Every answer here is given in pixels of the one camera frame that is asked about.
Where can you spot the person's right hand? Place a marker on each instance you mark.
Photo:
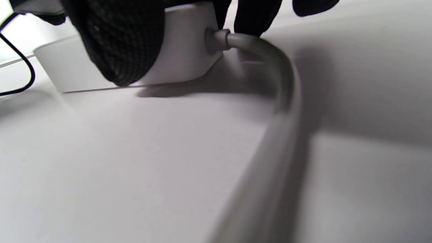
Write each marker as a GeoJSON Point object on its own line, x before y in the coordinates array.
{"type": "Point", "coordinates": [121, 44]}

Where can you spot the white power strip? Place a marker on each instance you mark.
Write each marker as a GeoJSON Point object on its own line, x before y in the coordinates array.
{"type": "Point", "coordinates": [184, 50]}

